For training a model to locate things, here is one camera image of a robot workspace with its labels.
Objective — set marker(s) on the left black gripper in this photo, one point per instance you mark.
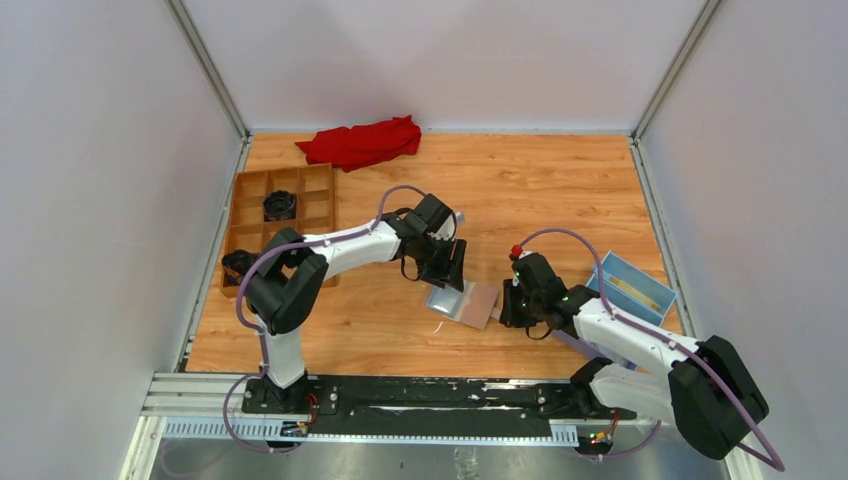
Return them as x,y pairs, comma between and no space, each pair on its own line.
450,270

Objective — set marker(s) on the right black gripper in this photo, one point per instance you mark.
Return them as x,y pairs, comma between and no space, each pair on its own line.
510,315

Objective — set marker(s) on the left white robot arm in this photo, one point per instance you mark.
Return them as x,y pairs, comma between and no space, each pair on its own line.
279,290

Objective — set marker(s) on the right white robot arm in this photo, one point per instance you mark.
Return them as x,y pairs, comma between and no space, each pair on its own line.
702,387

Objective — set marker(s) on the blue plastic box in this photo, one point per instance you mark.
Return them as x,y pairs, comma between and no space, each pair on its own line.
632,290

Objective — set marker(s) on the red cloth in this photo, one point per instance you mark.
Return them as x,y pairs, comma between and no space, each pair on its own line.
360,146

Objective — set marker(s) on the brown compartment tray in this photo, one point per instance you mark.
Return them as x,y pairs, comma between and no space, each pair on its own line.
314,186

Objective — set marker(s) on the black round part upper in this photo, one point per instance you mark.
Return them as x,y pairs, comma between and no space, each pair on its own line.
279,205

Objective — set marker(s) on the black round part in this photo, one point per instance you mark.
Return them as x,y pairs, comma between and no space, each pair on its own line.
279,205
235,265

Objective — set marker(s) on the black round part lower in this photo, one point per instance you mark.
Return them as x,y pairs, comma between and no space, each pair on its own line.
235,265

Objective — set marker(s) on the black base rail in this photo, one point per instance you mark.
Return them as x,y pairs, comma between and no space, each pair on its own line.
428,407

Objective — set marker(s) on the aluminium frame rail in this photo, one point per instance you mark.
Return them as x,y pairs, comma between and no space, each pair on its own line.
205,406

